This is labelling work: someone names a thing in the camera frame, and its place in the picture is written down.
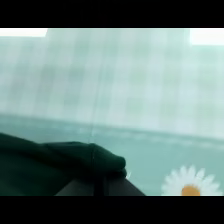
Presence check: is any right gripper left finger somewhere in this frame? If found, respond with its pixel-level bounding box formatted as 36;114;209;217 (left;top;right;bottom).
54;177;102;197

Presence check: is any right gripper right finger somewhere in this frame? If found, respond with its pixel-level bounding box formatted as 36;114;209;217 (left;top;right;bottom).
101;175;146;197

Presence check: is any dark green T-shirt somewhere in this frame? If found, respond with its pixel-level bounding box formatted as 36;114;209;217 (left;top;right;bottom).
0;132;128;197

